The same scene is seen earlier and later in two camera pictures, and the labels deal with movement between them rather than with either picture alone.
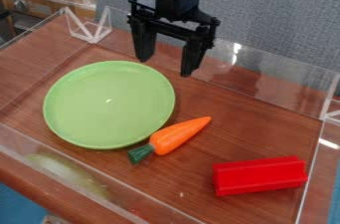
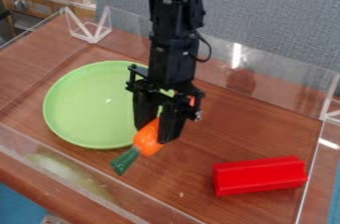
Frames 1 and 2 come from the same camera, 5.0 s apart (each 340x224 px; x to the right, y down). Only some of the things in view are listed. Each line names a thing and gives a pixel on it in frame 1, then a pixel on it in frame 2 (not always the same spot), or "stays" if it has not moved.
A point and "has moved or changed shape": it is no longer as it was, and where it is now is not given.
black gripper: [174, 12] to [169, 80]
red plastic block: [257, 174] stays
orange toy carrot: [168, 137] has moved or changed shape
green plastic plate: [109, 105] stays
